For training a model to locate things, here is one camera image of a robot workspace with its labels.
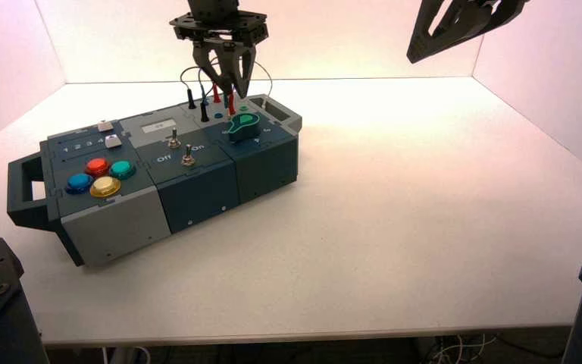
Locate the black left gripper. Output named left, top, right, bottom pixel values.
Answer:
left=169, top=0, right=271, bottom=99

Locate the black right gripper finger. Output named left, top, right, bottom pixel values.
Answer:
left=452, top=0, right=531, bottom=47
left=406, top=0, right=475, bottom=64

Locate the red banana plug wire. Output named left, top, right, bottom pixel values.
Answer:
left=211, top=83, right=237, bottom=117

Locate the green rotary knob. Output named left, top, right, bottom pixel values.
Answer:
left=227, top=112, right=261, bottom=143

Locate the small white display window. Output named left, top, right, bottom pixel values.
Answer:
left=141, top=118, right=177, bottom=135

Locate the green push button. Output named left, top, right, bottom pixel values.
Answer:
left=108, top=160, right=137, bottom=180

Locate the red push button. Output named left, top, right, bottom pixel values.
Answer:
left=85, top=157, right=111, bottom=177

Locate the yellow push button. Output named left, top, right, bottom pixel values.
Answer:
left=89, top=176, right=122, bottom=199

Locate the blue push button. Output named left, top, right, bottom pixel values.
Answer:
left=64, top=173, right=95, bottom=196

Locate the teal and grey control box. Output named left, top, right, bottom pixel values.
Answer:
left=7, top=93, right=304, bottom=268

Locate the blue banana plug wire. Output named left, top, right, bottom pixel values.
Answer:
left=198, top=67, right=229, bottom=109

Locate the grey thin wire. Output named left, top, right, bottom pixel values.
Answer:
left=253, top=60, right=274, bottom=109

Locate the black banana plug wire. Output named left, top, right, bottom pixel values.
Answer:
left=179, top=66, right=211, bottom=123

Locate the white cable bundle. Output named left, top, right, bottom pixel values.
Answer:
left=421, top=334, right=498, bottom=364

